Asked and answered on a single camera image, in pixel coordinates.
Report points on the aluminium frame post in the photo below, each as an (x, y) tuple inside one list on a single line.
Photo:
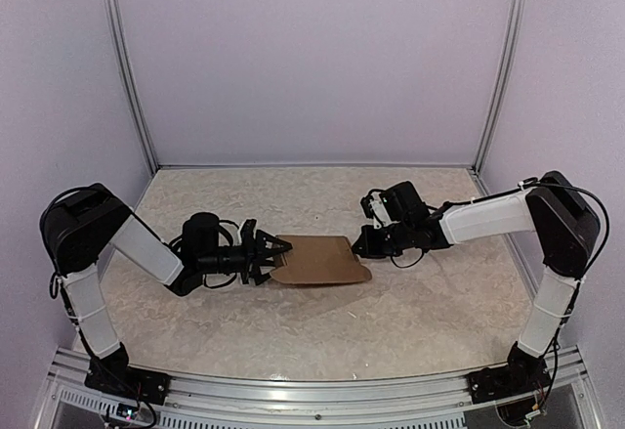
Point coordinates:
[(502, 77), (128, 82)]

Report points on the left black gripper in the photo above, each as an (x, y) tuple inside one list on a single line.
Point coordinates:
[(262, 236)]

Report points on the brown cardboard box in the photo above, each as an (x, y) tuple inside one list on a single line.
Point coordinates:
[(319, 261)]

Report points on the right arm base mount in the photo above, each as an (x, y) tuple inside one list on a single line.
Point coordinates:
[(506, 381)]

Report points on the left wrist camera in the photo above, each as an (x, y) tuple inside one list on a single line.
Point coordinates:
[(247, 235)]

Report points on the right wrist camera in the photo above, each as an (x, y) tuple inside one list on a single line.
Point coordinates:
[(374, 209)]

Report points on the right aluminium frame post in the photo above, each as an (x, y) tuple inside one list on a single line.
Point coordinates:
[(502, 77)]

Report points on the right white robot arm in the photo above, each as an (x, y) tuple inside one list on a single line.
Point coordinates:
[(571, 226)]

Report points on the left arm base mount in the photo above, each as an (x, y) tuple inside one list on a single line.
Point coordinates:
[(141, 385)]

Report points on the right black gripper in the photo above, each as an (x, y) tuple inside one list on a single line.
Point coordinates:
[(369, 248)]

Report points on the front aluminium rail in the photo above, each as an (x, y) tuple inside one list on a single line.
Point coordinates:
[(437, 400)]

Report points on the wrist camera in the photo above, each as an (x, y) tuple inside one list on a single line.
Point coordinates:
[(247, 235), (374, 209)]

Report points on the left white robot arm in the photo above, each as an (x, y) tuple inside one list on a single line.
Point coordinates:
[(83, 224)]

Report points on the left aluminium frame post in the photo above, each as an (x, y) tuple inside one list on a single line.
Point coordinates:
[(128, 82)]

